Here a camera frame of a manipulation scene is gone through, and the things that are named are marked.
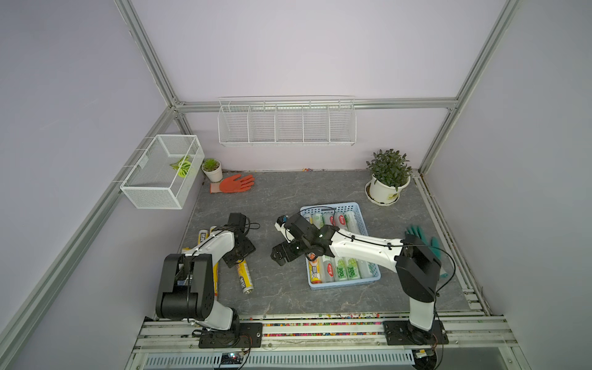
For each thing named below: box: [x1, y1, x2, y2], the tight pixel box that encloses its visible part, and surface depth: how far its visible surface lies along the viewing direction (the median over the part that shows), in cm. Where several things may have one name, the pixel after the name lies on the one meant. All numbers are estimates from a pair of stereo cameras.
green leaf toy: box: [169, 155, 192, 179], surface depth 84 cm
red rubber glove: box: [209, 174, 255, 194], surface depth 118 cm
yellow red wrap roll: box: [307, 252, 322, 285], surface depth 84 cm
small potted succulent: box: [201, 158, 223, 183], surface depth 114 cm
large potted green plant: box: [364, 148, 414, 207], surface depth 101 cm
